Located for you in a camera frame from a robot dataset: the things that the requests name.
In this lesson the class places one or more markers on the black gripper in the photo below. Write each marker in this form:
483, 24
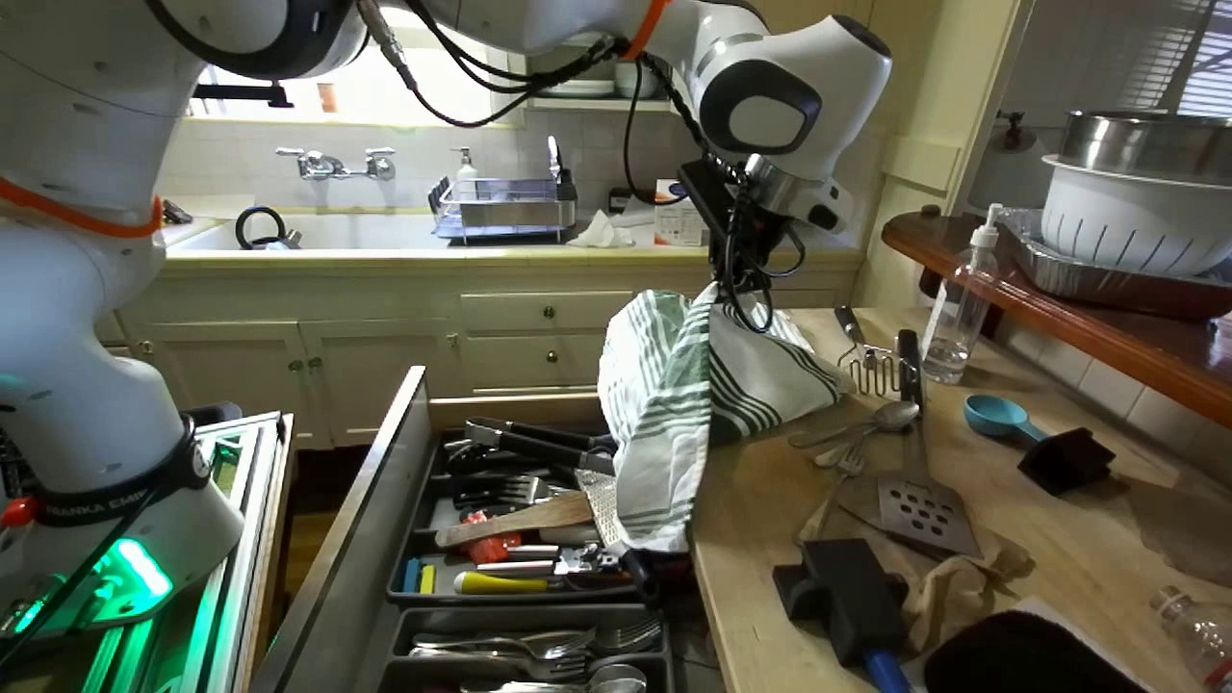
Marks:
751, 233

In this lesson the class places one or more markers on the white green striped towel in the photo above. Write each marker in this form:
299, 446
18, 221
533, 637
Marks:
659, 409

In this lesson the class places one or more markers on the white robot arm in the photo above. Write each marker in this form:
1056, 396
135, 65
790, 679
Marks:
79, 332

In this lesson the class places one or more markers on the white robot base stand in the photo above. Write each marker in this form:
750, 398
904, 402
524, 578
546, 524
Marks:
253, 515

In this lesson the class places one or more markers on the white crumpled cloth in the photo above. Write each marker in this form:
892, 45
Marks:
629, 233

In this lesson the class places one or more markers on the metal serving spoon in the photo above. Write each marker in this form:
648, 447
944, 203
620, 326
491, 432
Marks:
904, 416

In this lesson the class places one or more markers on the clear spray bottle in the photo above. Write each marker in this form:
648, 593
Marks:
955, 329

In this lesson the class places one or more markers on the thin metal utensil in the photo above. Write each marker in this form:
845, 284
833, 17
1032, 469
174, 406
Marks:
842, 486

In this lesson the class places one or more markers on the black grey tongs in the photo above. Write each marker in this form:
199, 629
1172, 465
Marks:
542, 442

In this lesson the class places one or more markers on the metal dish rack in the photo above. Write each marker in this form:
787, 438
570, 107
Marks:
505, 215

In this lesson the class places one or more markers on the slotted metal spatula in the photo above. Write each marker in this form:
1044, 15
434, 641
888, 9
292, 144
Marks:
927, 515

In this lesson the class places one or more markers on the metal baking tray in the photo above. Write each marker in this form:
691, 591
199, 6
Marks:
1051, 271

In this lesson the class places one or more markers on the white soap bottle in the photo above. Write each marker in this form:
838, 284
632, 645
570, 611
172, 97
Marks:
467, 178

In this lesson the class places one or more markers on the metal can opener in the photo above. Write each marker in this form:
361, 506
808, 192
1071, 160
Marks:
579, 559

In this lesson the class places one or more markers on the wooden spatula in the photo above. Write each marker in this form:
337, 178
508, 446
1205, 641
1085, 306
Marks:
515, 520

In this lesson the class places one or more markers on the small black block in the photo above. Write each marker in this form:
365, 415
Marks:
1063, 461

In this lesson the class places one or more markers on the red plastic utensil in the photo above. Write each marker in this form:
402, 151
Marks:
496, 548

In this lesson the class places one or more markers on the brown paper bag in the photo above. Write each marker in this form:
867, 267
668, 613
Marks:
965, 582

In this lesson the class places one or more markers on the white kitchen cabinet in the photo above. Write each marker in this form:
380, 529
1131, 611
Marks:
385, 348

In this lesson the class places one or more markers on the white plastic colander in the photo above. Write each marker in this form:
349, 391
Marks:
1131, 217

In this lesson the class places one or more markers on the dark utensil tray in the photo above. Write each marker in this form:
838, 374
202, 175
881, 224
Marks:
426, 524

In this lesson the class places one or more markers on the large metal spoon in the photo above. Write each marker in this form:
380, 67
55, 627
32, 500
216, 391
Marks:
616, 674

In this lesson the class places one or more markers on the metal fork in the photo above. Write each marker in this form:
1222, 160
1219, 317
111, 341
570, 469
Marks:
515, 641

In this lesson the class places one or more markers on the steel cooking pot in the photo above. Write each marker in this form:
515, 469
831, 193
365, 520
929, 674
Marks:
1141, 139

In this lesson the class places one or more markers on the yellow bag clip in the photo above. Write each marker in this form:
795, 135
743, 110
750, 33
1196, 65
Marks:
430, 578

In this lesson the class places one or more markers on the blue bag clip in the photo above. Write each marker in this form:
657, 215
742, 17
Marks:
408, 578

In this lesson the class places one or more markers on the grey cutlery tray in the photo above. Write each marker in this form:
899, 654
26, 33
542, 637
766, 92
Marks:
515, 674

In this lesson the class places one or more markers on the chrome sink faucet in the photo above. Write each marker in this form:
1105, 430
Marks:
321, 165

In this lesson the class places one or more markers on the flat black pouch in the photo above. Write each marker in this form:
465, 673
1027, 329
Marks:
1027, 661

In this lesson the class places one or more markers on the wooden kitchen drawer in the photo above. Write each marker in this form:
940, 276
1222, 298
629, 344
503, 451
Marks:
349, 551

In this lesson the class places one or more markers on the window blinds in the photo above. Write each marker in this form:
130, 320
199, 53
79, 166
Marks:
1205, 59

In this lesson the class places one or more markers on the clear plastic bottle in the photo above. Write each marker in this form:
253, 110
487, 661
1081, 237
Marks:
1199, 637

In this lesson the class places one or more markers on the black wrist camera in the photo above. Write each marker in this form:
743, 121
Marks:
707, 206

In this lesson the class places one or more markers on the dark wall hook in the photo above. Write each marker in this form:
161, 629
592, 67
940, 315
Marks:
1014, 129

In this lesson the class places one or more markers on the wooden wall shelf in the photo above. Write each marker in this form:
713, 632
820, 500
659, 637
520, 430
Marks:
1092, 338

